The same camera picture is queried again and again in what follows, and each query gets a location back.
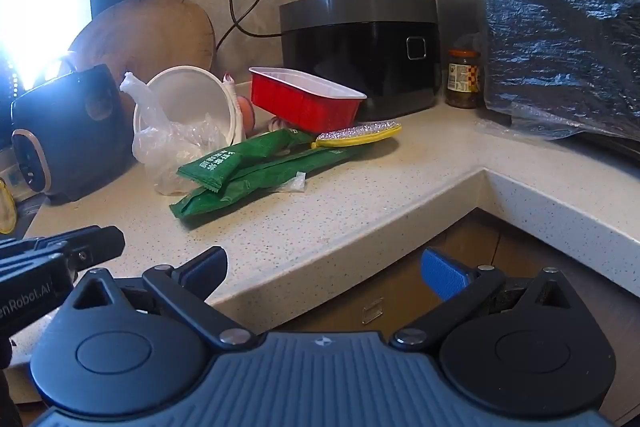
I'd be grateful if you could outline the small clear wrapper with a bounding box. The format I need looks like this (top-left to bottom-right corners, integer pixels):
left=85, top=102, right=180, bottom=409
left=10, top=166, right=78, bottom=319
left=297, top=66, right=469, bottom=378
left=272, top=172, right=307, bottom=194

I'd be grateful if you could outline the clear plastic bag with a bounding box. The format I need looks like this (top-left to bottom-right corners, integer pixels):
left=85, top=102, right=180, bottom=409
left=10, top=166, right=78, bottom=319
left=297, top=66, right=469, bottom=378
left=119, top=72, right=232, bottom=196

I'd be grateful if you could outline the glass jar with orange lid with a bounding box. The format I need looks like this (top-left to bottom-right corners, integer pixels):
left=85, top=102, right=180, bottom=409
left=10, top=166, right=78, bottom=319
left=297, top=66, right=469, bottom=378
left=445, top=48, right=484, bottom=110

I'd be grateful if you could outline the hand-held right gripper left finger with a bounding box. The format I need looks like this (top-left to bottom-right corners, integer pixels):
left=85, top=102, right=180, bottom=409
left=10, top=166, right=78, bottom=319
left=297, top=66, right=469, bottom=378
left=70, top=246, right=256, bottom=351

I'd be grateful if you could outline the black plastic-wrapped appliance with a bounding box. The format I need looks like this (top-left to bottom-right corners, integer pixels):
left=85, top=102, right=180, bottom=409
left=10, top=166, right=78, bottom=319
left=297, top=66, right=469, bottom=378
left=477, top=0, right=640, bottom=168

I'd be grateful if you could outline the square metal cabinet handle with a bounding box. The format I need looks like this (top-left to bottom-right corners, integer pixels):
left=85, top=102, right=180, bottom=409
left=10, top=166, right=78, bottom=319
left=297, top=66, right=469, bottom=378
left=361, top=298, right=385, bottom=324

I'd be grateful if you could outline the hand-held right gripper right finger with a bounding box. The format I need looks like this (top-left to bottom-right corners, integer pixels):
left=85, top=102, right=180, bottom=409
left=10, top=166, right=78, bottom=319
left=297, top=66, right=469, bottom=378
left=390, top=247, right=574, bottom=352

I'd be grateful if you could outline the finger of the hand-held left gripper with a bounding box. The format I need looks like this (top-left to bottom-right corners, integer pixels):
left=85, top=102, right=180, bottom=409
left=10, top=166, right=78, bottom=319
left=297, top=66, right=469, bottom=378
left=0, top=226, right=126, bottom=269

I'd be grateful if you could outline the black rice cooker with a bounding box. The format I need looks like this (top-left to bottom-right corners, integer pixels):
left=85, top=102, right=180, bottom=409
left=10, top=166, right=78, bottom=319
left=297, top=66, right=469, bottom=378
left=279, top=0, right=442, bottom=122

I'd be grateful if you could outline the long green snack packet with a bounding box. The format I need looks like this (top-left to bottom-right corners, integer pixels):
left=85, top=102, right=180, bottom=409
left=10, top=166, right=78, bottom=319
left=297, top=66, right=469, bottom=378
left=169, top=142, right=382, bottom=219

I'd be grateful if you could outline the short green snack packet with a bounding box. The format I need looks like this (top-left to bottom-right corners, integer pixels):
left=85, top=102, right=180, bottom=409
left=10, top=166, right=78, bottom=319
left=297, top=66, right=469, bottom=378
left=176, top=128, right=314, bottom=194

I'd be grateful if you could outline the white plastic bowl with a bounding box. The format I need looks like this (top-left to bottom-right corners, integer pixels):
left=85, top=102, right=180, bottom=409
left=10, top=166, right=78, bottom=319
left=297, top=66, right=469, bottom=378
left=132, top=65, right=246, bottom=148

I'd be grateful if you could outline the plain wooden cabinet door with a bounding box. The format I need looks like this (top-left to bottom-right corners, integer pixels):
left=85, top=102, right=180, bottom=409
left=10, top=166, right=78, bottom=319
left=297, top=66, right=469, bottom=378
left=479, top=217, right=640, bottom=424

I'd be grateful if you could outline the wooden cabinet door with handle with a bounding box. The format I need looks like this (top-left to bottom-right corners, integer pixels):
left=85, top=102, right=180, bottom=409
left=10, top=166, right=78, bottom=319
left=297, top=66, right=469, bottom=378
left=280, top=209, right=502, bottom=344

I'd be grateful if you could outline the small orange round object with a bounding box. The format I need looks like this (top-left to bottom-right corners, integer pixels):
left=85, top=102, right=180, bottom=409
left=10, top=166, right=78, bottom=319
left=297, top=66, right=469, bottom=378
left=237, top=96, right=259, bottom=130

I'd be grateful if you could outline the silver yellow scouring pad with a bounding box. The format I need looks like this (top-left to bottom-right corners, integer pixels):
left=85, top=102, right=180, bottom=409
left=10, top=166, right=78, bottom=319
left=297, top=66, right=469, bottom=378
left=311, top=119, right=403, bottom=150

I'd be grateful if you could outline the dark blue kitchen appliance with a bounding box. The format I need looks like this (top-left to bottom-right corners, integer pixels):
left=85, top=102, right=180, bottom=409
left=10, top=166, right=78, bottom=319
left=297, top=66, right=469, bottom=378
left=10, top=64, right=136, bottom=206

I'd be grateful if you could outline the red rectangular food tray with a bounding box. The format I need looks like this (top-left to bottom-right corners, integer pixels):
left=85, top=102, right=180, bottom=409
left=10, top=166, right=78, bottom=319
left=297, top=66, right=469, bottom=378
left=248, top=67, right=368, bottom=136

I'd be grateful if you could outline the yellow round object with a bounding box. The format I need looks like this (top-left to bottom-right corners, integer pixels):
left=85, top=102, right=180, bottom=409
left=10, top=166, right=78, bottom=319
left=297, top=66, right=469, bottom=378
left=0, top=179, right=19, bottom=236

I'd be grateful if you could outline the round wooden cutting board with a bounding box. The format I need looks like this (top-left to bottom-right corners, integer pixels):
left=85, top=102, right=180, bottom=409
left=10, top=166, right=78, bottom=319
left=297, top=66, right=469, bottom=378
left=67, top=0, right=217, bottom=118

